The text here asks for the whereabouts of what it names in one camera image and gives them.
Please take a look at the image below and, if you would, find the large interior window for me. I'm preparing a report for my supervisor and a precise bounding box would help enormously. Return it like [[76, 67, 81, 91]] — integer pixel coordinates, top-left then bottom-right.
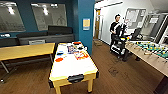
[[31, 3, 69, 32]]

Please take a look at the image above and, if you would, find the small flat orange bowl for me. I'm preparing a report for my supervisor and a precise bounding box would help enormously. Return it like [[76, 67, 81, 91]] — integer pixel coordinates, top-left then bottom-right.
[[54, 57, 64, 63]]

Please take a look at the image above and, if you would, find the dark grey sofa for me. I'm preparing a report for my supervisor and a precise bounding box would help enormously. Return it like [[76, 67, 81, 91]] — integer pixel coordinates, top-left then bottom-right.
[[0, 25, 75, 48]]

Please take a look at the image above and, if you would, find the black wheeled cart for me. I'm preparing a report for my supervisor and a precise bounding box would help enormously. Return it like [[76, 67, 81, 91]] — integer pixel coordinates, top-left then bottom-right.
[[109, 28, 143, 63]]

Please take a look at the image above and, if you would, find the black bowl blue rim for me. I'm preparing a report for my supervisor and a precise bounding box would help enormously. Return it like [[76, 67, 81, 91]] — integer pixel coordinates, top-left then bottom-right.
[[56, 51, 65, 56]]

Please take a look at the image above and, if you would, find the brown wooden door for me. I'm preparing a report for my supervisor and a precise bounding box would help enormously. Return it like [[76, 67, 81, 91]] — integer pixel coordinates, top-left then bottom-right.
[[94, 9, 102, 39]]

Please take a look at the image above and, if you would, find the white notice board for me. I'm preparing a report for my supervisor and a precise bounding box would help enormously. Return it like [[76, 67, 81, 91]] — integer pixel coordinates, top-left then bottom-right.
[[124, 8, 147, 30]]

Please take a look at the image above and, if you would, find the wooden top office table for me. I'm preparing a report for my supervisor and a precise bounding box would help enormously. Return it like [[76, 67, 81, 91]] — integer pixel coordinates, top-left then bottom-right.
[[0, 42, 56, 74]]

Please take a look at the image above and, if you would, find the person in dark clothes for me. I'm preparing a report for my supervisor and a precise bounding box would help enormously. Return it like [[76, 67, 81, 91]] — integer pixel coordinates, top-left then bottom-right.
[[109, 13, 125, 54]]

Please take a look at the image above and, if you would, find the red flat tray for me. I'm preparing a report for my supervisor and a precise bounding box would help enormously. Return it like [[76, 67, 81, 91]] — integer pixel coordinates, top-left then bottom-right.
[[73, 41, 82, 45]]

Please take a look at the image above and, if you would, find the yellow wall poster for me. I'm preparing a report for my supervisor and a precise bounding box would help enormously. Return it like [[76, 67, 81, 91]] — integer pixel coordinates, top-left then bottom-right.
[[82, 18, 91, 31]]

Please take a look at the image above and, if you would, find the green foosball table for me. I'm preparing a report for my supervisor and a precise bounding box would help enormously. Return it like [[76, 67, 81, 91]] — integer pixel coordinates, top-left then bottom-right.
[[124, 39, 168, 94]]

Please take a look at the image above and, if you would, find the red Hedbanz game box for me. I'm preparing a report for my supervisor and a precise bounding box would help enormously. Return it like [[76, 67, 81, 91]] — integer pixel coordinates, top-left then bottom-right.
[[74, 51, 90, 61]]

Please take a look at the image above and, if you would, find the small white ledge object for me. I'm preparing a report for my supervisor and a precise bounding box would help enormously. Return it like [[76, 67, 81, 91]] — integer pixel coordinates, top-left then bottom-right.
[[0, 33, 11, 38]]

